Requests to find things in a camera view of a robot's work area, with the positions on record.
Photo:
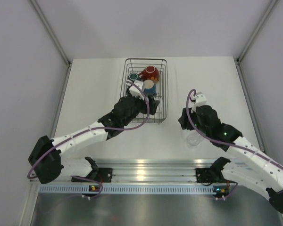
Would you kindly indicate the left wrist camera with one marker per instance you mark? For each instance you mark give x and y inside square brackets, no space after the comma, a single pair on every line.
[135,88]

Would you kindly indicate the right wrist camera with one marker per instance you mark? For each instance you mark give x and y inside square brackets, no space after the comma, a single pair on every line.
[198,100]

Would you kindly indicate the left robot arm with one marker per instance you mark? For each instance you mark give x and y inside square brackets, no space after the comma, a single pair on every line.
[51,157]

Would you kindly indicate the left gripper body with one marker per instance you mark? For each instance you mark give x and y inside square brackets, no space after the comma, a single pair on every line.
[139,107]

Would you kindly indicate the left aluminium frame post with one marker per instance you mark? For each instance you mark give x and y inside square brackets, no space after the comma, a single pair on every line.
[40,14]

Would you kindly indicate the right aluminium frame post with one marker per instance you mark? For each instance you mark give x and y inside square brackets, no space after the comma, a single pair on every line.
[257,29]

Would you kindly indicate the aluminium mounting rail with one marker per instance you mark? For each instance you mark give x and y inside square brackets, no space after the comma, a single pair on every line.
[129,171]

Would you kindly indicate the dark blue cup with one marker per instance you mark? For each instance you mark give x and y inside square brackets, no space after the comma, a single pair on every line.
[149,88]

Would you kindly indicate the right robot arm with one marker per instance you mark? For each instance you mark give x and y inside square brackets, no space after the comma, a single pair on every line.
[266,175]

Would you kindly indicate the aluminium frame post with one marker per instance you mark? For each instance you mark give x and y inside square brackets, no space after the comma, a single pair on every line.
[40,14]
[257,29]

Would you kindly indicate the red cup white inside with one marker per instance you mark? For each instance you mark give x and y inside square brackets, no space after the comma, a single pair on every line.
[150,73]

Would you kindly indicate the wire dish rack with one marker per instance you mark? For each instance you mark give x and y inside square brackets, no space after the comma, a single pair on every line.
[137,65]

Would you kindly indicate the slotted cable duct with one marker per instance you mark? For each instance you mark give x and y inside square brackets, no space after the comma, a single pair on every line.
[128,189]

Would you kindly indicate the dark green mug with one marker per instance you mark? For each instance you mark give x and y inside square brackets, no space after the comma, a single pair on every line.
[133,77]

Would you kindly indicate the clear glass front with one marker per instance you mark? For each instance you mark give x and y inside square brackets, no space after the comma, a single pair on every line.
[192,140]

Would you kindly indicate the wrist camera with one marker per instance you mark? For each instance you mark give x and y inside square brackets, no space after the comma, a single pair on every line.
[198,100]
[135,88]

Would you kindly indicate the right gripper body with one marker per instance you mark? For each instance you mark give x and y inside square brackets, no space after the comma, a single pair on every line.
[195,118]

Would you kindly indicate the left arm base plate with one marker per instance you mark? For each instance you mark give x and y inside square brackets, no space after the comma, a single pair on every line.
[102,175]

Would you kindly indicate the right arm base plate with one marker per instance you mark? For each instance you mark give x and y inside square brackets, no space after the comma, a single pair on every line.
[204,176]

